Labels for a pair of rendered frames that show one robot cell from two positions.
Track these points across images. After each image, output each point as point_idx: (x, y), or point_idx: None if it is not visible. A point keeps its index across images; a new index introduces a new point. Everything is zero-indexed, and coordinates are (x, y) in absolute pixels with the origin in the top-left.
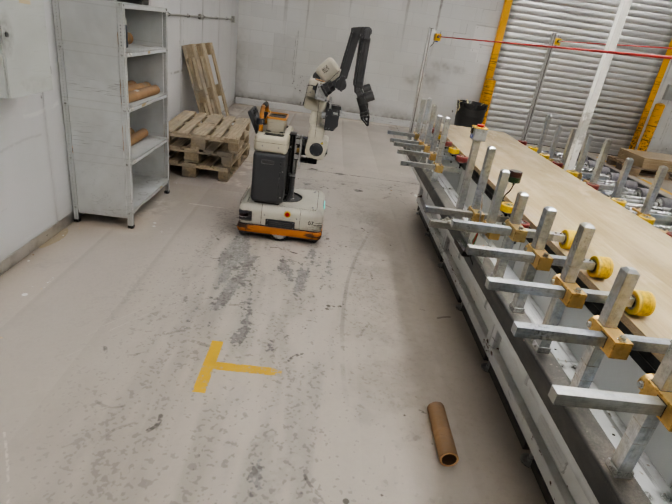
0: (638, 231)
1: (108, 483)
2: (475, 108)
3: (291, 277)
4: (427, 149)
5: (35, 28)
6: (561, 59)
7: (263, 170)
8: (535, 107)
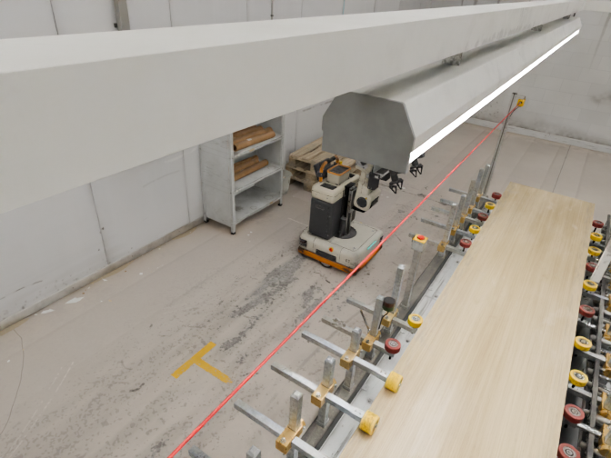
0: (526, 392)
1: (90, 414)
2: None
3: (305, 304)
4: (460, 219)
5: None
6: None
7: (316, 213)
8: None
